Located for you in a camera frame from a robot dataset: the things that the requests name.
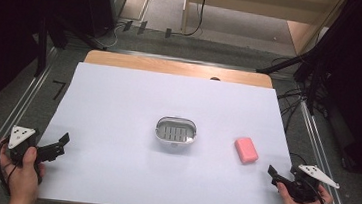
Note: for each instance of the wooden table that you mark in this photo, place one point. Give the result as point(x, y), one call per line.
point(172, 67)

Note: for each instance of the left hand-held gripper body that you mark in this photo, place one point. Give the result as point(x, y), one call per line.
point(20, 136)

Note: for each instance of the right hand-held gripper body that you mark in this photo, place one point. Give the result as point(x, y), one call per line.
point(305, 186)

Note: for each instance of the light wooden cabinet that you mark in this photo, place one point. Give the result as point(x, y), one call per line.
point(255, 5)

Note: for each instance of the grey soap dish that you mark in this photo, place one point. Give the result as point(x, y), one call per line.
point(175, 131)

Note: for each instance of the black tripod stand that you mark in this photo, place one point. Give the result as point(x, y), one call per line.
point(307, 60)

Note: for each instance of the person's left hand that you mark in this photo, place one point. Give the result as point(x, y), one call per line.
point(24, 180)

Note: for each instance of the metal floor rail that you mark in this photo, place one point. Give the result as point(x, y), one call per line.
point(6, 125)
point(325, 166)

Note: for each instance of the dark cabinet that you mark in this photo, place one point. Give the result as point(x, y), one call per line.
point(108, 1)

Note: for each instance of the white table mat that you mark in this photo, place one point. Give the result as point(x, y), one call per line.
point(125, 137)

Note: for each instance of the pink soap bar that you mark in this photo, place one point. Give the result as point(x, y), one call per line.
point(246, 150)

